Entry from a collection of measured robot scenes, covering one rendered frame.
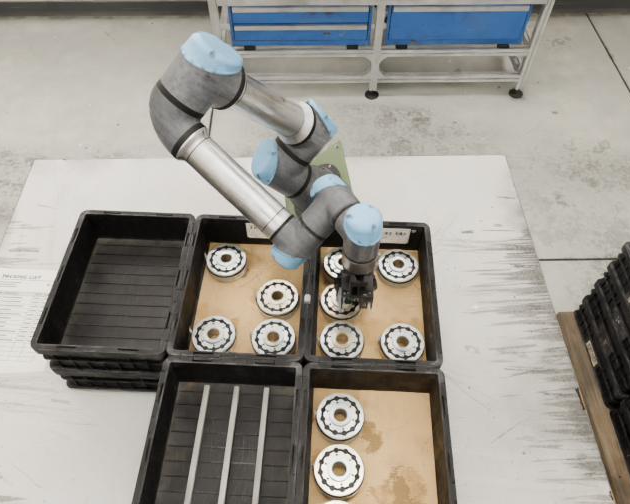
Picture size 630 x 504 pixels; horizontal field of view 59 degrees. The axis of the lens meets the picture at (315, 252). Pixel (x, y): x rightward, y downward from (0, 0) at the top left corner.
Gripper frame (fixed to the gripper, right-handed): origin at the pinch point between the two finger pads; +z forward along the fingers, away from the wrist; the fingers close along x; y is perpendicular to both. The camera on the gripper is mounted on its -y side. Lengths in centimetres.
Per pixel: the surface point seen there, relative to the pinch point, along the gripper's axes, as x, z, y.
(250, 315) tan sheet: -25.3, 2.0, 3.6
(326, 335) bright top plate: -6.5, -0.9, 10.0
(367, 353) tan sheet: 3.3, 1.9, 13.0
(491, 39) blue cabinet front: 78, 51, -193
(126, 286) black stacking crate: -58, 2, -4
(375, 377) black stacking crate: 4.2, -4.8, 21.9
